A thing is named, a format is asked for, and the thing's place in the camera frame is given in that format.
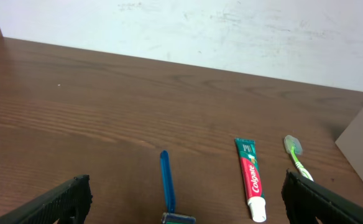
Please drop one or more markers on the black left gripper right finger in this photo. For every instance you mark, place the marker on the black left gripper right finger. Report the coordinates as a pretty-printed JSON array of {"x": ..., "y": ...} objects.
[{"x": 308, "y": 202}]

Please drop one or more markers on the Colgate toothpaste tube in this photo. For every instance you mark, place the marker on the Colgate toothpaste tube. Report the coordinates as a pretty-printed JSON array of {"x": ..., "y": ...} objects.
[{"x": 252, "y": 181}]

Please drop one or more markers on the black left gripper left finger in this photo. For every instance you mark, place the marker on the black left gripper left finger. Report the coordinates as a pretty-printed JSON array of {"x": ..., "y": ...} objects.
[{"x": 70, "y": 202}]

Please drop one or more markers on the blue disposable razor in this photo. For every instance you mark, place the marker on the blue disposable razor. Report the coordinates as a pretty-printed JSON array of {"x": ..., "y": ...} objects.
[{"x": 171, "y": 216}]

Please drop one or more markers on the green white toothbrush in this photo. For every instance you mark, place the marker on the green white toothbrush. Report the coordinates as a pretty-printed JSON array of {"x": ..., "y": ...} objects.
[{"x": 294, "y": 148}]

